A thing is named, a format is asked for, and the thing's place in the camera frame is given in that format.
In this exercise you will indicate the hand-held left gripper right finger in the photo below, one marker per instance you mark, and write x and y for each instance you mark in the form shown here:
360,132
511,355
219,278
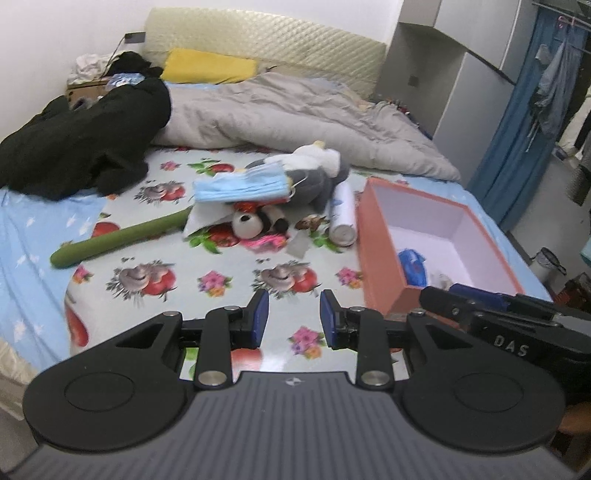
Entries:
328,318

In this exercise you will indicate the dark wall switch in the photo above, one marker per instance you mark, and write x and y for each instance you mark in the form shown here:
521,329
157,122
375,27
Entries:
414,81

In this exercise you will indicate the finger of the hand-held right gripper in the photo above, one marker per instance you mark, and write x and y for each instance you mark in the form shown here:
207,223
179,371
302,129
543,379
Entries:
445,304
480,296

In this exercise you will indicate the clear plastic bag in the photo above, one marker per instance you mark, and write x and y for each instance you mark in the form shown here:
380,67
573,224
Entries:
300,243

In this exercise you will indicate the fruit printed bed mat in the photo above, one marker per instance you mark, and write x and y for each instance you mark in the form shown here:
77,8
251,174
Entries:
184,272

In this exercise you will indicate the pink cardboard box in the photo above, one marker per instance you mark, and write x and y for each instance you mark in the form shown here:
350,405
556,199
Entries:
376,240

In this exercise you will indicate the grey wardrobe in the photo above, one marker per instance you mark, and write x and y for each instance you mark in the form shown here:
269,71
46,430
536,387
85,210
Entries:
443,69

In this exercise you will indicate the hanging denim garment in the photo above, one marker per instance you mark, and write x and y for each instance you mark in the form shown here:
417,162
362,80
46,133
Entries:
556,87

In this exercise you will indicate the white clothes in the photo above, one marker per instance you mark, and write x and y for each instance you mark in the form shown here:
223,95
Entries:
92,64

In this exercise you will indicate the blue curtain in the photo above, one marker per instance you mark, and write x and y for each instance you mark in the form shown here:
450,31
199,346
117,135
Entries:
508,161

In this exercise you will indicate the grey penguin plush toy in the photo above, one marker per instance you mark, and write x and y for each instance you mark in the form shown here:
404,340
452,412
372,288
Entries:
314,177

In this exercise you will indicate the small panda plush toy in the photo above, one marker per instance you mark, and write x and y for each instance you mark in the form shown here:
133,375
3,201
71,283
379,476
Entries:
251,224

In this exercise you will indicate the blue face mask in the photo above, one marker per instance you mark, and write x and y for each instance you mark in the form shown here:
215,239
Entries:
240,187

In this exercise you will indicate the dark garment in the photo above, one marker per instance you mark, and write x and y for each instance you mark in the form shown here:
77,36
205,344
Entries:
136,64

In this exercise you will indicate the white towel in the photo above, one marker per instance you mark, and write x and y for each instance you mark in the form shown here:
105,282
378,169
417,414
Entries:
203,219

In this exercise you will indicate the white spray can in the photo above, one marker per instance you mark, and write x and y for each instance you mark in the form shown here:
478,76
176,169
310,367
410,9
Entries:
342,212

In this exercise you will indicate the cream quilted headboard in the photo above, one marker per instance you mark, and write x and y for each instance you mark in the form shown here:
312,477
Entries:
277,41

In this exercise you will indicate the blue and white packet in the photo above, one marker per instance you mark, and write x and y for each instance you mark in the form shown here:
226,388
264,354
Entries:
125,79

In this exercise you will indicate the yellow pillow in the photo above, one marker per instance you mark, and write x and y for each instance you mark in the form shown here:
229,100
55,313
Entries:
207,67

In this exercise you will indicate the black clothes pile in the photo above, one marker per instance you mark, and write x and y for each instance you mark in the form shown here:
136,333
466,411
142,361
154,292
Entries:
92,134

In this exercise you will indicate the light blue bedsheet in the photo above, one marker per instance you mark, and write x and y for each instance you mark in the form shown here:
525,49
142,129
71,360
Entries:
32,258

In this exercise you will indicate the grey duvet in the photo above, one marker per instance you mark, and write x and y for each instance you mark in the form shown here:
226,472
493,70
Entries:
286,115

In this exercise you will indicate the blue plastic packet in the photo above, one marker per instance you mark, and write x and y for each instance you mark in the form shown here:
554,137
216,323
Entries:
412,265

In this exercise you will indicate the red packet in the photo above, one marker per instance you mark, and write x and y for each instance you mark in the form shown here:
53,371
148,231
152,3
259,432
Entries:
251,206

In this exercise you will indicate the black wall socket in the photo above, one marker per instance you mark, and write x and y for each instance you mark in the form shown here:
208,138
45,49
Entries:
135,37

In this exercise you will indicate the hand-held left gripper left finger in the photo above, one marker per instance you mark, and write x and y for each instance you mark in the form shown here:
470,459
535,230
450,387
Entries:
259,318

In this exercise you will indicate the brown snack packet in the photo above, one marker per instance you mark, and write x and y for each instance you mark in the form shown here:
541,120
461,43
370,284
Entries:
310,223

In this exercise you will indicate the white trash bin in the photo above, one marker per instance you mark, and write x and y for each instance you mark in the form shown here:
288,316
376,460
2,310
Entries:
547,265

